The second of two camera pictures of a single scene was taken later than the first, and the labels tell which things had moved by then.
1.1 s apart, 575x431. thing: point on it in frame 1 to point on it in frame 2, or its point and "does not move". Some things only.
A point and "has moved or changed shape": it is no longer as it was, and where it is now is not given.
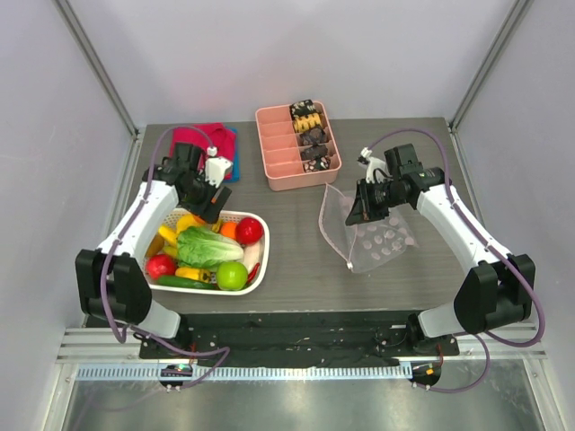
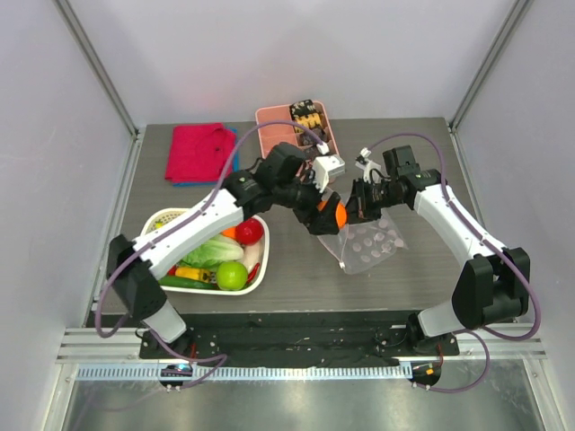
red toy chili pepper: x=253 y=272 does not move
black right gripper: x=367 y=203 does not move
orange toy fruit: x=199 y=219 has moved or changed shape
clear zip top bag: x=362 y=246 does not move
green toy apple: x=232 y=276 does not move
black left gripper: x=208 y=211 to x=325 y=220
